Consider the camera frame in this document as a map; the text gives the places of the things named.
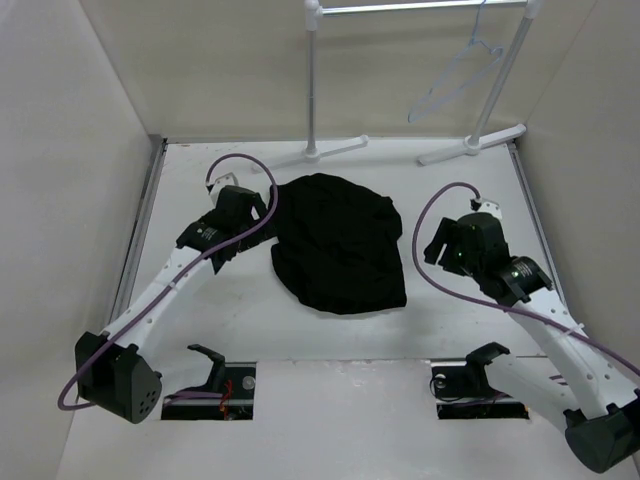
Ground black trousers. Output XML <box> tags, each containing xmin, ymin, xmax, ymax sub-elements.
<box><xmin>271</xmin><ymin>173</ymin><xmax>407</xmax><ymax>315</ymax></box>

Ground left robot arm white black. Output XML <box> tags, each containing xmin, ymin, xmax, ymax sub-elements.
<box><xmin>71</xmin><ymin>185</ymin><xmax>278</xmax><ymax>424</ymax></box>

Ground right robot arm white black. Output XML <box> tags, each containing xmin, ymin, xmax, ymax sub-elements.
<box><xmin>424</xmin><ymin>212</ymin><xmax>639</xmax><ymax>474</ymax></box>

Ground white clothes rack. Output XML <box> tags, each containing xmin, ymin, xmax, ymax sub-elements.
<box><xmin>270</xmin><ymin>1</ymin><xmax>543</xmax><ymax>170</ymax></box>

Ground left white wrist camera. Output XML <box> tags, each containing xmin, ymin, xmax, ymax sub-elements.
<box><xmin>205</xmin><ymin>173</ymin><xmax>239</xmax><ymax>206</ymax></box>

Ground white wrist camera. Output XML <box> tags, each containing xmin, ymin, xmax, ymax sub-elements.
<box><xmin>470</xmin><ymin>198</ymin><xmax>503</xmax><ymax>220</ymax></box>
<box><xmin>205</xmin><ymin>173</ymin><xmax>239</xmax><ymax>206</ymax></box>

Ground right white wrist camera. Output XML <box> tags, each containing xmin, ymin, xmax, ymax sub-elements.
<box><xmin>470</xmin><ymin>198</ymin><xmax>503</xmax><ymax>220</ymax></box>

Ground right aluminium table rail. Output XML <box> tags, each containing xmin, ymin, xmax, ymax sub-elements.
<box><xmin>507</xmin><ymin>140</ymin><xmax>567</xmax><ymax>305</ymax></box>

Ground aluminium table rail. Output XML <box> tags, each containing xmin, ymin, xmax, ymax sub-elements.
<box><xmin>106</xmin><ymin>134</ymin><xmax>168</xmax><ymax>324</ymax></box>
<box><xmin>507</xmin><ymin>140</ymin><xmax>567</xmax><ymax>305</ymax></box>

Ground left aluminium table rail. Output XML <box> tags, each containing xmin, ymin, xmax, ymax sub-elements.
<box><xmin>106</xmin><ymin>134</ymin><xmax>168</xmax><ymax>324</ymax></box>

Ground light blue wire hanger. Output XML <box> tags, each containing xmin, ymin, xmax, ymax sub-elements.
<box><xmin>407</xmin><ymin>1</ymin><xmax>505</xmax><ymax>124</ymax></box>

